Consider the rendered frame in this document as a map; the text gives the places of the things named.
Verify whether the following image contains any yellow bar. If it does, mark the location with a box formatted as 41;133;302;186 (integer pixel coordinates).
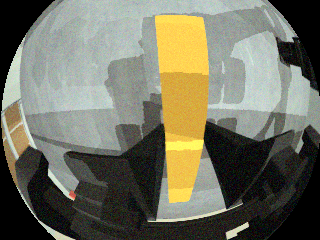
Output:
156;15;209;203

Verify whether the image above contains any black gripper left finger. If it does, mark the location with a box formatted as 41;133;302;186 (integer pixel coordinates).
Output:
63;123;167;221

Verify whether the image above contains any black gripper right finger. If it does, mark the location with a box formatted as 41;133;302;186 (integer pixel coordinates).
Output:
203;121;295;209

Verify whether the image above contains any red rectangular block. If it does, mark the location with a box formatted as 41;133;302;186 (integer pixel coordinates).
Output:
69;191;76;200

